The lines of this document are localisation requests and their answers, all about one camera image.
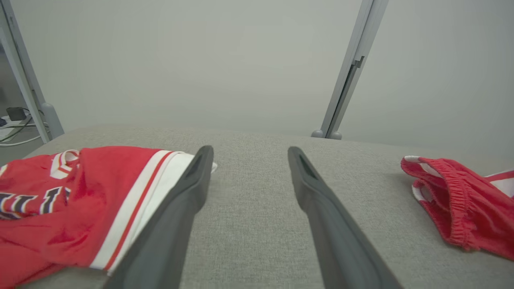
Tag black power adapter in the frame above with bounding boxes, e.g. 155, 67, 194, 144
6, 106, 27, 122

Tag red basketball jersey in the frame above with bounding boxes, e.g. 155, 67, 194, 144
0, 146, 218, 289

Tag red shorts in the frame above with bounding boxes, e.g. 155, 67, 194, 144
401, 155, 514, 261

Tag white power strip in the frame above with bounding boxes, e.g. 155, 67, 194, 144
0, 115, 32, 130

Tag grey partition post, single foot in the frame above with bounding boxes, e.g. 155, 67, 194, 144
0, 0, 65, 144

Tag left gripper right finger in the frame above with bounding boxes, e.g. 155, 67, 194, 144
287, 146, 404, 289

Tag white floor cable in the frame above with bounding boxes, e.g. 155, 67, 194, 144
0, 120, 45, 147

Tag grey partition post, twin feet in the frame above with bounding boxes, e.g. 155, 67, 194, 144
311, 0, 389, 140

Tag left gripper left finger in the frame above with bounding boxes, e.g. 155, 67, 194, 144
103, 145, 214, 289

